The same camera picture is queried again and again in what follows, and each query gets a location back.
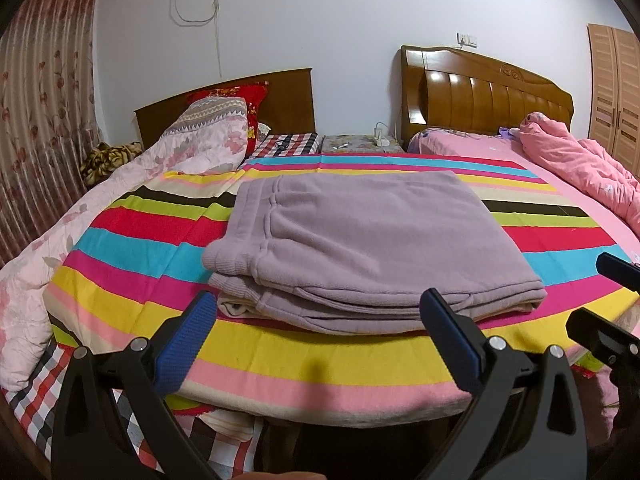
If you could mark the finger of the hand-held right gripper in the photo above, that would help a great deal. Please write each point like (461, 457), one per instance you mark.
(620, 270)
(600, 337)

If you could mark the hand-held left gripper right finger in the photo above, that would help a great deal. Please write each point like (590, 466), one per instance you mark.
(450, 340)

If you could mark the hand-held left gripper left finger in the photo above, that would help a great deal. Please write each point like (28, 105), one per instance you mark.
(187, 340)

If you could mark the purple pants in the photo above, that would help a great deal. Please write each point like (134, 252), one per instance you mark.
(360, 235)

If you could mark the person's left hand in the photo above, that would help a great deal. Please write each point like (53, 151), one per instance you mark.
(280, 476)

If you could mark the colourful striped blanket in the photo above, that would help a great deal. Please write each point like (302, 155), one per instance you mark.
(320, 360)

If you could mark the plaid bed sheet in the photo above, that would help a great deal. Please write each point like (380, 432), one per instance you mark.
(45, 400)

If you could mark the light wooden wardrobe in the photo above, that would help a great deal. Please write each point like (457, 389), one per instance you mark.
(615, 100)

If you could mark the small purple cloth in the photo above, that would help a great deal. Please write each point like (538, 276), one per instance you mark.
(506, 133)

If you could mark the brown yellow patterned blanket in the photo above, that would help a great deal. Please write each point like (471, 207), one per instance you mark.
(107, 160)

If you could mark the pink floral quilt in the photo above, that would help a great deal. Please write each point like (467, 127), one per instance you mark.
(200, 135)

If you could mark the white power strip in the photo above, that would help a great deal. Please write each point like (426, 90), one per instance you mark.
(382, 140)

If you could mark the nightstand with floral cover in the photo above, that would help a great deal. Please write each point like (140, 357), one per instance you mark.
(355, 144)

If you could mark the carved glossy wooden headboard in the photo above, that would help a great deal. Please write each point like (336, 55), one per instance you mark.
(475, 100)

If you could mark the white dotted pillow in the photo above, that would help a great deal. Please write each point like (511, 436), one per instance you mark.
(264, 129)

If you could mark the red floral pillow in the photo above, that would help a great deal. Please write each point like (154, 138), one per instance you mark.
(252, 97)

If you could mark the plain wooden headboard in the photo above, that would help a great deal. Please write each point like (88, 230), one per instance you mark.
(290, 105)

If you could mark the floral striped curtain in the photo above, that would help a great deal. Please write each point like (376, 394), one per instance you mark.
(45, 110)

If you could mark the white wall socket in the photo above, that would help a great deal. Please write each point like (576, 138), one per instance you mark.
(466, 38)

